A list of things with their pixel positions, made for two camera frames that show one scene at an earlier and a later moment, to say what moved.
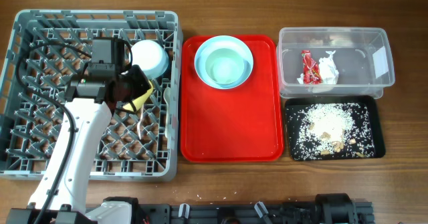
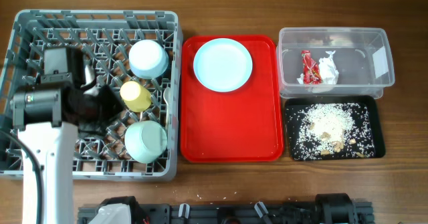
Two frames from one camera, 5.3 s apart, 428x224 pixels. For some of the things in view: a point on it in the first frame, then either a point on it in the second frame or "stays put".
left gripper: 142,83 → 108,97
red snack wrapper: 311,71 stays put
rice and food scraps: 331,130 stays put
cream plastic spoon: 166,95 stays put
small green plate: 224,66 → 146,141
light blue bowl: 150,57 stays put
